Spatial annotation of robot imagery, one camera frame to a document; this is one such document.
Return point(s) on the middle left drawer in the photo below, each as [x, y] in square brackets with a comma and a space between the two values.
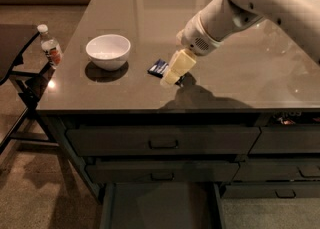
[161, 171]

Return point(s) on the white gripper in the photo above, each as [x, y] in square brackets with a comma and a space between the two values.
[196, 38]

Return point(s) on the open bottom left drawer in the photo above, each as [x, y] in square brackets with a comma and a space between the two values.
[162, 206]

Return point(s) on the blue rxbar blueberry wrapper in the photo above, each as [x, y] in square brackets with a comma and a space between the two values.
[161, 69]

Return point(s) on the top right drawer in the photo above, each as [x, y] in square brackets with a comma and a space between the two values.
[287, 139]

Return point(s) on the bottom right drawer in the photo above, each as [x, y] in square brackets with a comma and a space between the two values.
[288, 190]

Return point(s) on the white ceramic bowl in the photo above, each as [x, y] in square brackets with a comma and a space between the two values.
[109, 52]

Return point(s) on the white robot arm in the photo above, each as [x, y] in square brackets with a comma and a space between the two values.
[299, 19]

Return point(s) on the clear plastic water bottle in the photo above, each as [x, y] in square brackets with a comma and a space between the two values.
[50, 46]

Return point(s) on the middle right drawer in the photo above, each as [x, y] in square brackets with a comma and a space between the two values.
[278, 170]

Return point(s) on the top left drawer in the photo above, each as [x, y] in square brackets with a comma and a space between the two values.
[162, 140]

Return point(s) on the black chair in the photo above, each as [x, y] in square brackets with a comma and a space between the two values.
[14, 40]

